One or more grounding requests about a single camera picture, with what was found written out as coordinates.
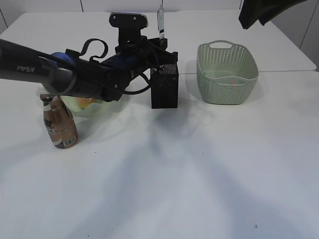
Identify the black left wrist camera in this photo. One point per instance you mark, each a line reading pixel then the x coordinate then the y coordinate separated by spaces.
pixel 129 26

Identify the green plastic woven basket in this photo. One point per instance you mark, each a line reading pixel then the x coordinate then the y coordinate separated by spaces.
pixel 219 63

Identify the green wavy glass plate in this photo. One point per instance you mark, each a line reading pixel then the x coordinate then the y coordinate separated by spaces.
pixel 95 108

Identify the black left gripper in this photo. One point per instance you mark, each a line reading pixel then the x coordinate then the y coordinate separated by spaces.
pixel 150 53

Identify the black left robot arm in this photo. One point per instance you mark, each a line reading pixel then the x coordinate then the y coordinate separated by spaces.
pixel 67 74

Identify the blue grip white pen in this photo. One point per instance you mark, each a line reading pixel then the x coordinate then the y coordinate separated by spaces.
pixel 160 19

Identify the sugared bread roll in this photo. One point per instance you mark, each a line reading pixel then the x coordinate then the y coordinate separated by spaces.
pixel 83 103

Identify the brown coffee drink bottle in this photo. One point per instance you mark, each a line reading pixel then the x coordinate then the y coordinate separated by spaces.
pixel 58 121

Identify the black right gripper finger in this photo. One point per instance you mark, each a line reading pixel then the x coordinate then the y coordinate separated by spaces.
pixel 272 8
pixel 249 13

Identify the black mesh pen holder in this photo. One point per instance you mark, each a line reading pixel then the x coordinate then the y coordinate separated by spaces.
pixel 164 87

